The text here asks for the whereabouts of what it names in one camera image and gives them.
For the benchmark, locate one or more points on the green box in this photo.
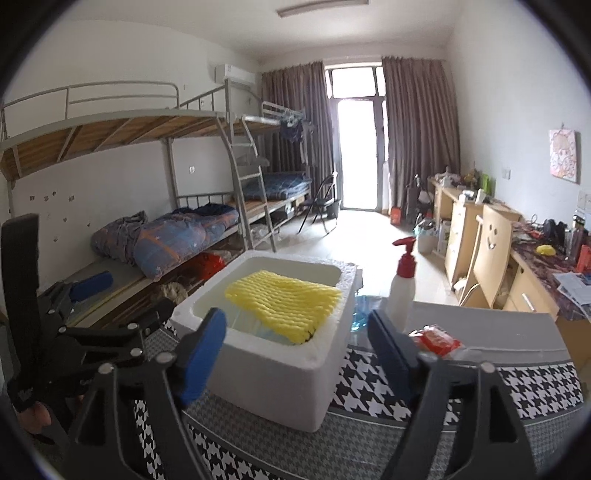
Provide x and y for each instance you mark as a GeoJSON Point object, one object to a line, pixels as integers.
{"type": "Point", "coordinates": [486, 181]}

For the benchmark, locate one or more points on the white air conditioner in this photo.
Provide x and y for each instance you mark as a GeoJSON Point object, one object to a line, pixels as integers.
{"type": "Point", "coordinates": [233, 73]}

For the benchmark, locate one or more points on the ceiling tube light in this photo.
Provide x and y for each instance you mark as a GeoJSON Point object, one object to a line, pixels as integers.
{"type": "Point", "coordinates": [323, 7]}

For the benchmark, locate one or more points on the black folding chair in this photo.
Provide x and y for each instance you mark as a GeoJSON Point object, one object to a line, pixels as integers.
{"type": "Point", "coordinates": [323, 189]}

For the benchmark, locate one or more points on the metal bunk bed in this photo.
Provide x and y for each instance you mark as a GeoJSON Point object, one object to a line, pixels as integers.
{"type": "Point", "coordinates": [265, 119]}
{"type": "Point", "coordinates": [92, 134]}

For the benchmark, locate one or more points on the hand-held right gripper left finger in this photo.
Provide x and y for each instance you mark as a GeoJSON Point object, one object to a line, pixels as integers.
{"type": "Point", "coordinates": [203, 355]}

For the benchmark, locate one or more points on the wooden chair with smiley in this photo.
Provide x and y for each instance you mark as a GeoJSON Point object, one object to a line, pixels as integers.
{"type": "Point", "coordinates": [491, 249]}

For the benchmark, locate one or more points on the person's left hand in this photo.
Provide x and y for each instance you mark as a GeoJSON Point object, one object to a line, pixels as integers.
{"type": "Point", "coordinates": [36, 417]}

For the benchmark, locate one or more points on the blue face mask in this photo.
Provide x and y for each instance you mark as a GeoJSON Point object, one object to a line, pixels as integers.
{"type": "Point", "coordinates": [258, 332]}

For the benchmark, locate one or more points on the white pump bottle red top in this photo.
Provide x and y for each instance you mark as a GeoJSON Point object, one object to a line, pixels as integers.
{"type": "Point", "coordinates": [401, 295]}

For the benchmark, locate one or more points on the blue plaid quilt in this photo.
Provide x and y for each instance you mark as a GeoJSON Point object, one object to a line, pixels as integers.
{"type": "Point", "coordinates": [175, 240]}

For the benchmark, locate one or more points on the wooden desk with drawers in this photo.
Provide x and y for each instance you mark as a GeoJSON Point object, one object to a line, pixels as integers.
{"type": "Point", "coordinates": [457, 240]}

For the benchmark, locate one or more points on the black speakers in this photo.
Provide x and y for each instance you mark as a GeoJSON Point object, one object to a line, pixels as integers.
{"type": "Point", "coordinates": [554, 230]}

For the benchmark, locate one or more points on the row of toiletry bottles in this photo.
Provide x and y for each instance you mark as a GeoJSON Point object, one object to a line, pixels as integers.
{"type": "Point", "coordinates": [581, 240]}

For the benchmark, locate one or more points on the white papers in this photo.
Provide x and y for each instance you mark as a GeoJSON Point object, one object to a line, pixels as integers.
{"type": "Point", "coordinates": [575, 286]}

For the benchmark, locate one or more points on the wall poster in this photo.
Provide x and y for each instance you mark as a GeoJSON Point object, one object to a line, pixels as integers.
{"type": "Point", "coordinates": [563, 154]}

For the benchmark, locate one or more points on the brown curtain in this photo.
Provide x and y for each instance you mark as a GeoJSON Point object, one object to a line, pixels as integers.
{"type": "Point", "coordinates": [286, 83]}
{"type": "Point", "coordinates": [420, 138]}

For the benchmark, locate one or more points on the white foam box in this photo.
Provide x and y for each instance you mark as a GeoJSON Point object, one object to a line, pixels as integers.
{"type": "Point", "coordinates": [277, 378]}

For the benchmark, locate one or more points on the blue bedding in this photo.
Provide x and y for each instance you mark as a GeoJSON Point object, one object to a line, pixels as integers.
{"type": "Point", "coordinates": [277, 184]}

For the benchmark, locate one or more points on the red container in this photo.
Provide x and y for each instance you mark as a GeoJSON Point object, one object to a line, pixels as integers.
{"type": "Point", "coordinates": [395, 215]}

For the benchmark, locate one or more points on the white bin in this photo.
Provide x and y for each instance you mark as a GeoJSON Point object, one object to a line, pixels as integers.
{"type": "Point", "coordinates": [427, 240]}

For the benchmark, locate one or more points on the yellow object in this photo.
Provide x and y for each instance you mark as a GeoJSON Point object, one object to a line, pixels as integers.
{"type": "Point", "coordinates": [545, 250]}

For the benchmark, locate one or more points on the red plastic bag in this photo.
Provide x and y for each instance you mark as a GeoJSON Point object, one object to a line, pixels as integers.
{"type": "Point", "coordinates": [210, 265]}

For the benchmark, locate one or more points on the clear blue liquid bottle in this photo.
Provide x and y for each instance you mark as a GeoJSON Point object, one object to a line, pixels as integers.
{"type": "Point", "coordinates": [364, 311]}

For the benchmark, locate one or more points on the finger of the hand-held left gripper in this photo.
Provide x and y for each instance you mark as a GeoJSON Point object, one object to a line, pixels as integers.
{"type": "Point", "coordinates": [92, 284]}
{"type": "Point", "coordinates": [120, 337]}

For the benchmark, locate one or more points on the hanging dark clothes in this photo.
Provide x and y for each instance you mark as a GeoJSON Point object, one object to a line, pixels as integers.
{"type": "Point", "coordinates": [293, 131]}

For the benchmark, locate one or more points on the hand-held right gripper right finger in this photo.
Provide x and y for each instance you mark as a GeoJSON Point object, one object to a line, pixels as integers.
{"type": "Point", "coordinates": [392, 355]}

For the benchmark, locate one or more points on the yellow foam net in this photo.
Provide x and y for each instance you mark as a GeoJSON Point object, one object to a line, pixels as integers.
{"type": "Point", "coordinates": [281, 300]}

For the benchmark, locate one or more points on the red packet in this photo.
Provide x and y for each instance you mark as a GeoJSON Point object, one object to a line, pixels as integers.
{"type": "Point", "coordinates": [436, 341]}

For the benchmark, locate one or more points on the glass balcony door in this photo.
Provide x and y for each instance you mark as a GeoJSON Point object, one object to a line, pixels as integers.
{"type": "Point", "coordinates": [355, 152]}

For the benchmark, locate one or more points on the houndstooth tablecloth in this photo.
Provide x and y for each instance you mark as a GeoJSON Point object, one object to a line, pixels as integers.
{"type": "Point", "coordinates": [508, 332]}

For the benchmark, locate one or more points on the wooden desk with patterned cover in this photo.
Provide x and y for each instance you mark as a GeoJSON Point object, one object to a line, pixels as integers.
{"type": "Point", "coordinates": [526, 295]}

